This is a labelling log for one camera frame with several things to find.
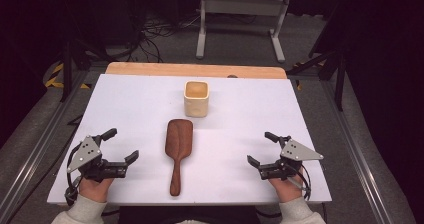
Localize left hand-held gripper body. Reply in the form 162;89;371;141
66;134;130;184

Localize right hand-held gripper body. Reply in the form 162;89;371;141
258;137;325;182

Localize brown wooden hairbrush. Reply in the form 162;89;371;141
164;118;194;197

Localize cream square cup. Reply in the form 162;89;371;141
183;80;210;119

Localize person's left hand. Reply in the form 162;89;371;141
78;177;115;204

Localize person's right hand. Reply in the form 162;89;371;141
268;172;305;204

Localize white board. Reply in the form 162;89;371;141
47;73;333;207

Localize yellow black floor tape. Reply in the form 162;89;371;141
44;62;92;90
292;61;327;92

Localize black metal stand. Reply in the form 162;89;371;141
59;38;113;103
286;47;348;112

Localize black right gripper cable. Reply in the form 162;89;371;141
288;163;313;202

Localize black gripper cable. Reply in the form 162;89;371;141
64;143;85;207
288;163;313;202

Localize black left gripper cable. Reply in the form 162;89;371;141
64;143;85;207

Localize aluminium rail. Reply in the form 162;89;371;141
0;69;88;224
320;79;395;224

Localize black floor cables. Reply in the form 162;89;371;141
109;12;201;64

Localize white metal table frame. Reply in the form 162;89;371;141
195;0;292;64

